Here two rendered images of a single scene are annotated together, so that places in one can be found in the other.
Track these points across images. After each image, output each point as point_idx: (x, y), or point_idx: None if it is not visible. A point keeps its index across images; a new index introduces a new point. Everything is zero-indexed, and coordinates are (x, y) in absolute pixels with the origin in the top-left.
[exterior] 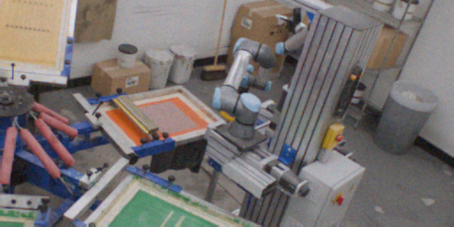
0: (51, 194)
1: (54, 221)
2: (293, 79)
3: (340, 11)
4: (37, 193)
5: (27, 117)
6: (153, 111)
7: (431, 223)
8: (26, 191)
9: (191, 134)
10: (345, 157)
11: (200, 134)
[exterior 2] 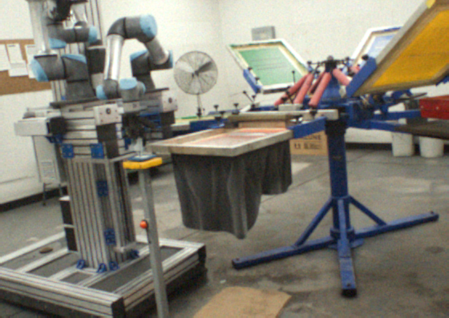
0: (382, 292)
1: (341, 265)
2: (103, 27)
3: None
4: (397, 287)
5: (349, 107)
6: (250, 139)
7: None
8: (410, 284)
9: (194, 134)
10: (40, 106)
11: (183, 135)
